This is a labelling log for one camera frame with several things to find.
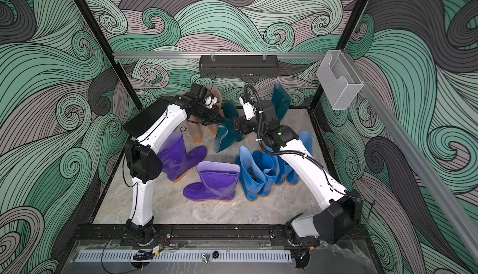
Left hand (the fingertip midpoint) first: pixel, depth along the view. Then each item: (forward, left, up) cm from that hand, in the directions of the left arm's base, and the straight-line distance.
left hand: (224, 116), depth 85 cm
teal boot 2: (+8, -27, +3) cm, 29 cm away
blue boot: (-31, -11, +3) cm, 33 cm away
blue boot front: (-25, -18, +2) cm, 31 cm away
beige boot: (-1, +15, -8) cm, 16 cm away
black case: (+19, +51, -22) cm, 59 cm away
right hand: (-7, -7, +8) cm, 12 cm away
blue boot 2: (-26, -24, -1) cm, 36 cm away
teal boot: (-8, -1, -3) cm, 8 cm away
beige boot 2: (+7, +8, -19) cm, 22 cm away
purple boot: (-31, +1, -2) cm, 31 cm away
